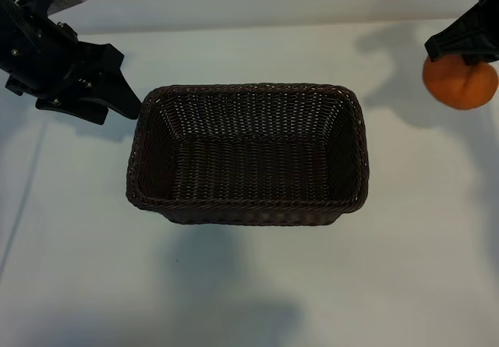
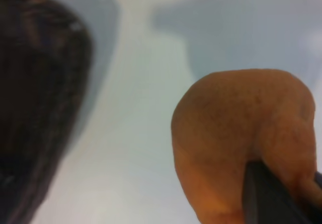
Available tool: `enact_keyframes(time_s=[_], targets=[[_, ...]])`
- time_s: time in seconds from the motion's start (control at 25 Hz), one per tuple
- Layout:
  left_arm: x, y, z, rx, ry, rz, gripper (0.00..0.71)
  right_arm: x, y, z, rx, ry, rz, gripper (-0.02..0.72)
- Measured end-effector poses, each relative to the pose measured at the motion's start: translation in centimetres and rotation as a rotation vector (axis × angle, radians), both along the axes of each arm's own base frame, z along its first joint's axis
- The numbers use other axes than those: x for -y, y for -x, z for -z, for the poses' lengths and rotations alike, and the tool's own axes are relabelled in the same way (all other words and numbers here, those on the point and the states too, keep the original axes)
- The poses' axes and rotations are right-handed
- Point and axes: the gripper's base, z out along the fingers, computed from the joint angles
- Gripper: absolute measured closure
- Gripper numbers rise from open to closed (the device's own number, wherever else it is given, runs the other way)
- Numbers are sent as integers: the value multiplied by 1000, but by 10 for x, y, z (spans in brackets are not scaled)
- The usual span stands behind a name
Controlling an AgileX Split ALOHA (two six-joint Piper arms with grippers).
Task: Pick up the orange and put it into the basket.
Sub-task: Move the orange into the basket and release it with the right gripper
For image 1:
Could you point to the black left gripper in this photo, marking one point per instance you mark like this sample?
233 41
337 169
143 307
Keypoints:
35 54

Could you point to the orange soft toy fruit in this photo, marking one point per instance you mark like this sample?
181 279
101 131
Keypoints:
448 82

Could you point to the dark brown wicker basket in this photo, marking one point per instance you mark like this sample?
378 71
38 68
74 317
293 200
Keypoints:
253 160

